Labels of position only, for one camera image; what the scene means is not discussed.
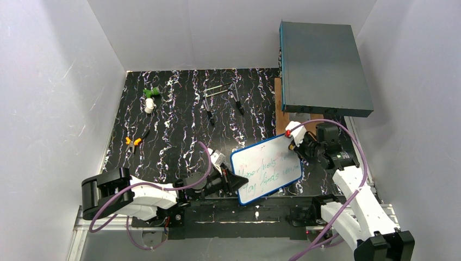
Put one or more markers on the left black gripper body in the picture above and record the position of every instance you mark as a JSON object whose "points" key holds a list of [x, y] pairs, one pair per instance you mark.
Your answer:
{"points": [[226, 181]]}

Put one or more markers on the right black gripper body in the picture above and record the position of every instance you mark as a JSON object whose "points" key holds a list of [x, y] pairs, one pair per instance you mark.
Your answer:
{"points": [[302, 147]]}

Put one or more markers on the blue framed whiteboard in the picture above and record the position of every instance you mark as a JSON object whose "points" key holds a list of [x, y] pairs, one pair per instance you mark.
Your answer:
{"points": [[268, 165]]}

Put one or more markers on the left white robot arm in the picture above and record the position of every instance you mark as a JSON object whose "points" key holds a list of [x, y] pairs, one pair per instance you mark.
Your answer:
{"points": [[118, 192]]}

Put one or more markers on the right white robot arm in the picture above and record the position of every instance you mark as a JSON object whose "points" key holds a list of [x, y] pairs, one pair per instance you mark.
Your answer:
{"points": [[361, 221]]}

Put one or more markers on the wooden board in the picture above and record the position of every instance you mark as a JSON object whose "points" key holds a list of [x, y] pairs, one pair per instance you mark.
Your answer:
{"points": [[283, 118]]}

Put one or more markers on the dark grey metal box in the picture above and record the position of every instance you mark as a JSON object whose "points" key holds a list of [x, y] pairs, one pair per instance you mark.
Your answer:
{"points": [[321, 70]]}

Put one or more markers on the green white toy figure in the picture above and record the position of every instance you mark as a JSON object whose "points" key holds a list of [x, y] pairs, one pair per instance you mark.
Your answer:
{"points": [[149, 101]]}

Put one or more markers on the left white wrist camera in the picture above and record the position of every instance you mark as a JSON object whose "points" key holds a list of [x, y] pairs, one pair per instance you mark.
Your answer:
{"points": [[217, 158]]}

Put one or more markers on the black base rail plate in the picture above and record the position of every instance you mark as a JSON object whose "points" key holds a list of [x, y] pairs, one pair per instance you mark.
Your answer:
{"points": [[268, 217]]}

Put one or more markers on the silver metal bracket plate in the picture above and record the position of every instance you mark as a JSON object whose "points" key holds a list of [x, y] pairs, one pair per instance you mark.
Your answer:
{"points": [[300, 117]]}

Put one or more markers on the orange handled pliers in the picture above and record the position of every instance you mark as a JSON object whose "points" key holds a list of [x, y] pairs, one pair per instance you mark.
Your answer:
{"points": [[132, 144]]}

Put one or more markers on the wire whiteboard stand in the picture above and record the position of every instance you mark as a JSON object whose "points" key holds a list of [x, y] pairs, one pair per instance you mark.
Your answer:
{"points": [[221, 92]]}

